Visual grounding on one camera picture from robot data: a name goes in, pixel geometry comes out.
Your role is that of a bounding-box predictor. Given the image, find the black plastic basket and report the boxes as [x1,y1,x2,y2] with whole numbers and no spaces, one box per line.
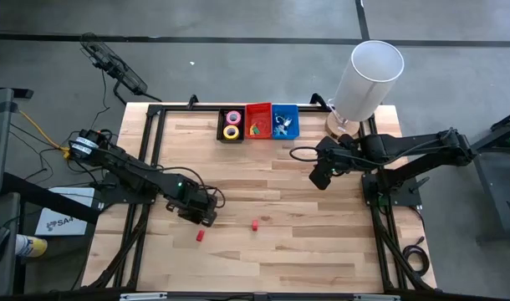
[216,107,247,145]

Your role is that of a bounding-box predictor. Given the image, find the coiled black cable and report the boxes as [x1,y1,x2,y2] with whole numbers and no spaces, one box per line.
[401,236,431,278]

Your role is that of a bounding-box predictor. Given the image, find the yellow and white spray can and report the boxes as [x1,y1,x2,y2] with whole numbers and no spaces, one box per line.
[14,233,49,259]

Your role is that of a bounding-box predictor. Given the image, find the black metal table frame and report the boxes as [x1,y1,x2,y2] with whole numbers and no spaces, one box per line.
[79,102,439,294]

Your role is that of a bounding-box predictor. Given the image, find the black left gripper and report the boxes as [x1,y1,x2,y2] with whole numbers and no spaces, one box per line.
[166,185,219,227]

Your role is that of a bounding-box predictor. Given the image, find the yellow floor cable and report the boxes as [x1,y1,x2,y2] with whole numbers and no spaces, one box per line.
[0,86,70,152]

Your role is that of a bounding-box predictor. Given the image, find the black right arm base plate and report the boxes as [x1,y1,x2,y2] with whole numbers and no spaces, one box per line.
[361,171,424,208]

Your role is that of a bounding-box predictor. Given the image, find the white shade table lamp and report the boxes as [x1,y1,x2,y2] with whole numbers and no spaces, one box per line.
[324,39,406,140]

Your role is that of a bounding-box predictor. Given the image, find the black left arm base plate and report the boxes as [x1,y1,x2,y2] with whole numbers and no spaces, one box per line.
[96,171,161,207]

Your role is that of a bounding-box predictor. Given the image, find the yellow tape roll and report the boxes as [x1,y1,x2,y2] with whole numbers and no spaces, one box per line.
[222,124,241,141]

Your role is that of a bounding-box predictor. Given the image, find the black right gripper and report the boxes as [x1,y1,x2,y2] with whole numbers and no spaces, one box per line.
[308,136,357,191]

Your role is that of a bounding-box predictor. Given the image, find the blue plastic basket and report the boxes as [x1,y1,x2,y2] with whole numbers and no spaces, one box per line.
[271,103,301,141]

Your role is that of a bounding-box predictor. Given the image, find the white printed box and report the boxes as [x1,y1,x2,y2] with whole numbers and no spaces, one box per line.
[33,186,96,237]

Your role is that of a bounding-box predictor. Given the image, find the black diagonal beam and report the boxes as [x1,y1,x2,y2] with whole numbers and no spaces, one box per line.
[1,171,102,225]

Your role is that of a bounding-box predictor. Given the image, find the red plastic basket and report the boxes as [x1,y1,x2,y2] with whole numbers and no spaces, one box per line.
[243,101,274,140]

